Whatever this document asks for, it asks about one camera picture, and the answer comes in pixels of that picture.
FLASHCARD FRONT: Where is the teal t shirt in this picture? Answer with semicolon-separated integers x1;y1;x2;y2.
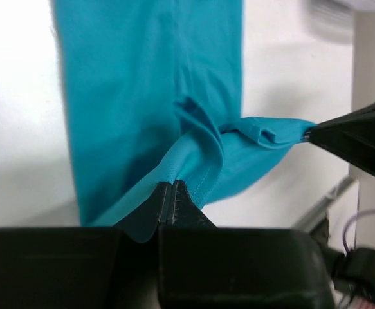
53;1;314;227

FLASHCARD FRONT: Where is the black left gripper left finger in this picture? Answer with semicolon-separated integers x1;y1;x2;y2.
0;183;172;308

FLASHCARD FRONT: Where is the aluminium table edge rail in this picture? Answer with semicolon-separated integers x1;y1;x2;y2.
292;176;358;233

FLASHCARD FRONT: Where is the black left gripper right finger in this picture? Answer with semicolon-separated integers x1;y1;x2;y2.
158;181;334;308

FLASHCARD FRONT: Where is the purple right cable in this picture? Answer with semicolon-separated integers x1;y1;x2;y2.
341;209;375;255

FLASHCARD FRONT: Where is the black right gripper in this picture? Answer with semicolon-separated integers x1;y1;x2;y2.
304;103;375;177

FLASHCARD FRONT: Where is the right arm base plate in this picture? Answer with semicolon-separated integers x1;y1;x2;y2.
309;218;375;305

